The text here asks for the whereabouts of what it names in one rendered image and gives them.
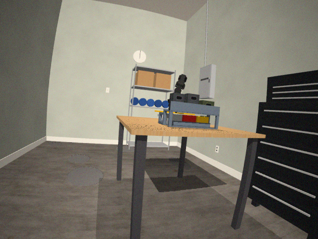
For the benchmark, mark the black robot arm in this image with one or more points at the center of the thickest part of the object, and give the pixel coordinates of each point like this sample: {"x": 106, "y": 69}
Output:
{"x": 180, "y": 84}

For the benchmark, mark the red open bin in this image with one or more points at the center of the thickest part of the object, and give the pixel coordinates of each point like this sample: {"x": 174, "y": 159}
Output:
{"x": 189, "y": 118}

